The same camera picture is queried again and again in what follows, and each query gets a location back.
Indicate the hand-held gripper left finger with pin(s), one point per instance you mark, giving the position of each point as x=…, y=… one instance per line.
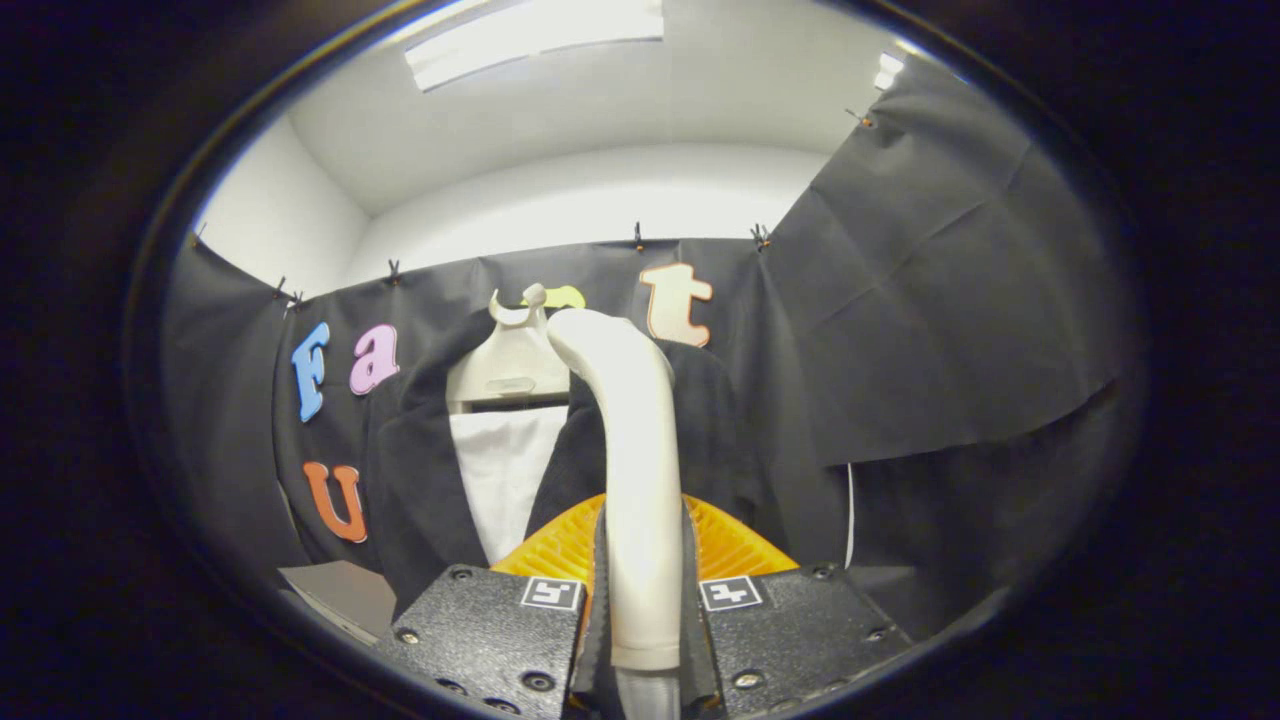
x=595, y=660

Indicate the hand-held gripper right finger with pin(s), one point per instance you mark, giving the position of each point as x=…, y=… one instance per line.
x=697, y=650

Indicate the black suit jacket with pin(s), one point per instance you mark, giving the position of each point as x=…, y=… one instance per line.
x=420, y=480

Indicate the white cloth mannequin torso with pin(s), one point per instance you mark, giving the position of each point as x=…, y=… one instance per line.
x=500, y=470

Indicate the grey metal cabinet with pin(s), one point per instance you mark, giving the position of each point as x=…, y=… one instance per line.
x=345, y=595

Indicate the white plastic hanger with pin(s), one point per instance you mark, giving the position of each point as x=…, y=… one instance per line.
x=510, y=365

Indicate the black backdrop cloth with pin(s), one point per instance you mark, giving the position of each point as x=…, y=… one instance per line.
x=950, y=300

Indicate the small ceiling light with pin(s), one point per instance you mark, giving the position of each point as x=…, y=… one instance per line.
x=888, y=72

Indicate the long ceiling light panel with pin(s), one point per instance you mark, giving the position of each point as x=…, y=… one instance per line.
x=530, y=40

